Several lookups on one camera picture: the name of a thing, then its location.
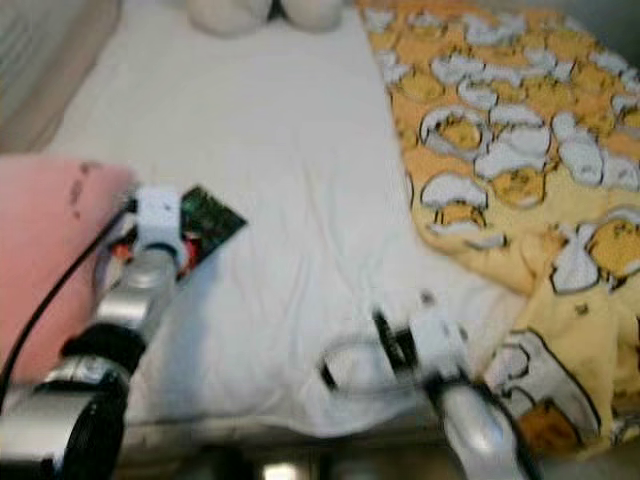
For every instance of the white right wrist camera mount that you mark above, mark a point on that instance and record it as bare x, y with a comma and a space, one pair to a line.
440, 340

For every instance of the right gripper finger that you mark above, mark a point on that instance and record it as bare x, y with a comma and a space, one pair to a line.
388, 342
426, 298

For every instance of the pink pillow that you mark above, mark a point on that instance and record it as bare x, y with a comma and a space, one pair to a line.
50, 260

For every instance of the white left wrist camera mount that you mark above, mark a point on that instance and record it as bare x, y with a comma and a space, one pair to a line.
160, 212

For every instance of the white bed sheet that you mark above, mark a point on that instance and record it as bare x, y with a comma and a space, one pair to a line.
280, 200

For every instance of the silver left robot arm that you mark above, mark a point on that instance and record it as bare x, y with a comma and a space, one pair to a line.
140, 290

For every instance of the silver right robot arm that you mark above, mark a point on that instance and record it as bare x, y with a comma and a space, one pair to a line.
480, 440

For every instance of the beige plush toy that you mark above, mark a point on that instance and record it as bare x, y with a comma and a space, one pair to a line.
230, 15

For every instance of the yellow cartoon print bedsheet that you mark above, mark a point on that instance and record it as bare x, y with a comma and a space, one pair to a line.
510, 120

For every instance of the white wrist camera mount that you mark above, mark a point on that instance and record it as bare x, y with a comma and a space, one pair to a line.
440, 340
160, 212

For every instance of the dark green book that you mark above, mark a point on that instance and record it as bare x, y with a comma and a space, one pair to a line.
210, 215

